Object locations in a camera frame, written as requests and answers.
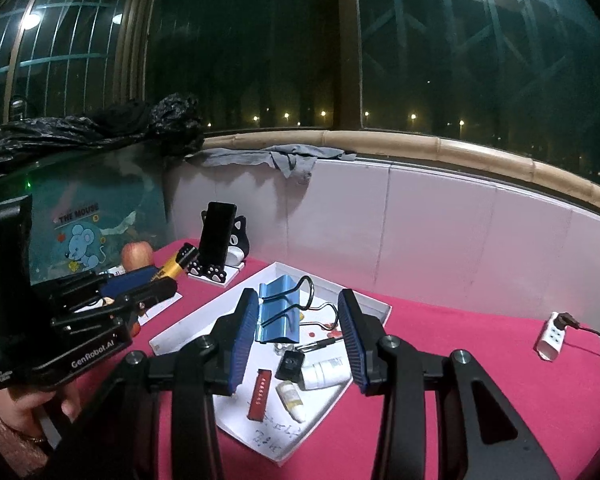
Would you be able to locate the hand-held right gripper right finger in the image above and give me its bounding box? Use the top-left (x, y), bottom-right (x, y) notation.
top-left (337, 289), bottom-right (561, 480)

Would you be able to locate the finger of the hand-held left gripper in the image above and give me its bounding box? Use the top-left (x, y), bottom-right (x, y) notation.
top-left (32, 266), bottom-right (161, 311)
top-left (52, 277), bottom-right (178, 333)

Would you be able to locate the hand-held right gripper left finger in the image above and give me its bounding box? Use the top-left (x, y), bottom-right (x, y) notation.
top-left (45, 289), bottom-right (260, 480)

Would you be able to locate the yellow lighter with black end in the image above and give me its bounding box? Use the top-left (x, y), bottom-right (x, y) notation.
top-left (150, 242), bottom-right (199, 283)

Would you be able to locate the blue binder clip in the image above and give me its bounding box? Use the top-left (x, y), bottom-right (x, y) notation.
top-left (255, 275), bottom-right (342, 345)

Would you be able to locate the white cardboard box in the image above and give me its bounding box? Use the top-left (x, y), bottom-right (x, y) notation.
top-left (149, 261), bottom-right (392, 463)

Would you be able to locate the person's left forearm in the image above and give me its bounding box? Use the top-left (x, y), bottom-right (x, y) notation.
top-left (0, 385), bottom-right (48, 478)

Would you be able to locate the person's left hand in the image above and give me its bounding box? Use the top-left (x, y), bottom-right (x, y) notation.
top-left (0, 384), bottom-right (83, 443)

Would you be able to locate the red apple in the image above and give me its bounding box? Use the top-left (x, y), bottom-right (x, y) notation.
top-left (121, 241), bottom-right (155, 272)

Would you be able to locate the black pen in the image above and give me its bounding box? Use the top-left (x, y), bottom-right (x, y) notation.
top-left (295, 335), bottom-right (345, 353)

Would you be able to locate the white plastic bottle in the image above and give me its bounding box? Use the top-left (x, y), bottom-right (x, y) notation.
top-left (300, 356), bottom-right (352, 392)

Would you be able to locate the black square block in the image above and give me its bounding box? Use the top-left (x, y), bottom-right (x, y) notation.
top-left (275, 350), bottom-right (306, 382)

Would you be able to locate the small red tool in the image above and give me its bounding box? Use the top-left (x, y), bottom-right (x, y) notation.
top-left (246, 368), bottom-right (274, 422)

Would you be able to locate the blue mouse sticker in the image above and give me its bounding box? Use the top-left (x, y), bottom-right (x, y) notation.
top-left (54, 202), bottom-right (112, 273)

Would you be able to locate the small pale bottle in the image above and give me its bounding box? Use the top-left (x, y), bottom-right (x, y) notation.
top-left (276, 381), bottom-right (307, 423)

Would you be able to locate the black smartphone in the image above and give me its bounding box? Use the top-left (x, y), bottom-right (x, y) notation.
top-left (198, 202), bottom-right (238, 264)

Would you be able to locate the mouse picture box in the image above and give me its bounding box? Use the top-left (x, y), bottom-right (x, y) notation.
top-left (0, 145), bottom-right (173, 286)

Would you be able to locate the black cat phone stand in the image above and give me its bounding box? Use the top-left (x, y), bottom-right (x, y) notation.
top-left (186, 215), bottom-right (252, 288)

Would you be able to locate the pink embossed tablecloth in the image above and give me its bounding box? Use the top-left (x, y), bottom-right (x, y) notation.
top-left (70, 238), bottom-right (600, 480)

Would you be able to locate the black plastic bag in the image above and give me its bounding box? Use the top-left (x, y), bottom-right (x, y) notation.
top-left (0, 92), bottom-right (206, 181)

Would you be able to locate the grey cloth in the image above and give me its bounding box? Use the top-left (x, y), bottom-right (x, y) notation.
top-left (186, 144), bottom-right (357, 186)

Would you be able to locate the white power strip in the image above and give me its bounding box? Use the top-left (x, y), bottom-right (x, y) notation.
top-left (534, 311), bottom-right (567, 362)

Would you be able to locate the bamboo rail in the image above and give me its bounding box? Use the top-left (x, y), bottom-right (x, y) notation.
top-left (200, 130), bottom-right (600, 216)

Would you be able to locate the black plug with cable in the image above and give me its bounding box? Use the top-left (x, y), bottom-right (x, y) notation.
top-left (555, 312), bottom-right (600, 361)

